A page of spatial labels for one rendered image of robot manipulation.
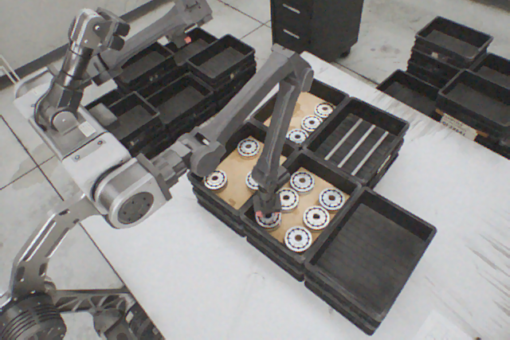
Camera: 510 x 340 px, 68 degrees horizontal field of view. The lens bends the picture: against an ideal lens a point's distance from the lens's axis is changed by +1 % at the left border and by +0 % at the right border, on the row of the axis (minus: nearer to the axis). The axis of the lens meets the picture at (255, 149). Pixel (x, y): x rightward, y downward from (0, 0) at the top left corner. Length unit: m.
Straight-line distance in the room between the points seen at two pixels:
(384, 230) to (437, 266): 0.26
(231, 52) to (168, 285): 1.77
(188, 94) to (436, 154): 1.65
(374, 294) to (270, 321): 0.39
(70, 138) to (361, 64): 2.83
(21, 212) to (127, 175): 2.23
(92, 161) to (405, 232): 1.14
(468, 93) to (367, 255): 1.48
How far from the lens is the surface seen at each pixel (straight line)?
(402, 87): 2.93
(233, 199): 1.61
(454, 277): 1.71
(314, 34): 2.91
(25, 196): 3.19
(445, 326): 1.63
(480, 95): 2.69
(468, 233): 1.81
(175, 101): 2.73
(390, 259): 1.52
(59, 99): 1.00
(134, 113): 2.58
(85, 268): 2.66
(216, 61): 2.80
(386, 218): 1.59
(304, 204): 1.58
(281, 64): 1.03
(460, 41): 3.08
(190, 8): 1.20
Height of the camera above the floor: 2.19
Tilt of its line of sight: 51 degrees down
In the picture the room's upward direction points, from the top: 7 degrees counter-clockwise
